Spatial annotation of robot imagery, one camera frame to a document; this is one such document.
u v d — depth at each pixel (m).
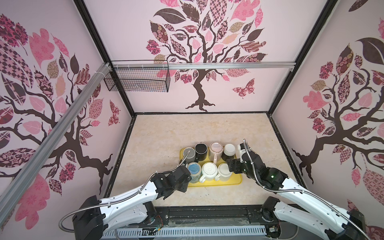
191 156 0.83
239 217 0.74
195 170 0.78
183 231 0.70
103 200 0.44
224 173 0.80
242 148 0.69
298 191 0.48
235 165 0.67
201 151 0.88
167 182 0.59
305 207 0.47
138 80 1.22
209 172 0.80
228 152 0.87
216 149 0.85
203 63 0.93
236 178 0.85
